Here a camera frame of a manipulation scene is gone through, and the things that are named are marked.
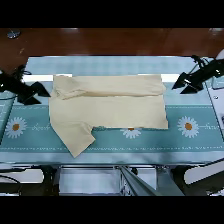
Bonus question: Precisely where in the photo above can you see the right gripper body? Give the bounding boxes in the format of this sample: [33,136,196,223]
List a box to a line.
[189,65,220,87]

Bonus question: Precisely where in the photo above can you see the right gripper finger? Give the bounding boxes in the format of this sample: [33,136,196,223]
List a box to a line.
[179,83,205,95]
[171,71,195,90]

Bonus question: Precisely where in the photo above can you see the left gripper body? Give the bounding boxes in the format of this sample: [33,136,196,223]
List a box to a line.
[0,73,34,97]

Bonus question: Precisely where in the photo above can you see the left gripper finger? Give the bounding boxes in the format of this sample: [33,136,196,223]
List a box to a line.
[16,95,43,106]
[28,81,52,98]

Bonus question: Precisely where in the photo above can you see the beige T-shirt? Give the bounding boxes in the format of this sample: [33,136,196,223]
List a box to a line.
[48,73,170,159]

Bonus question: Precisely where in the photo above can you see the small silver round fitting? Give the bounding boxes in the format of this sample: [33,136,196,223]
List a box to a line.
[6,29,22,40]

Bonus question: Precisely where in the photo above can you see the silver frame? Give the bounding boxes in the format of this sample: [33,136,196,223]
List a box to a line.
[0,161,224,197]

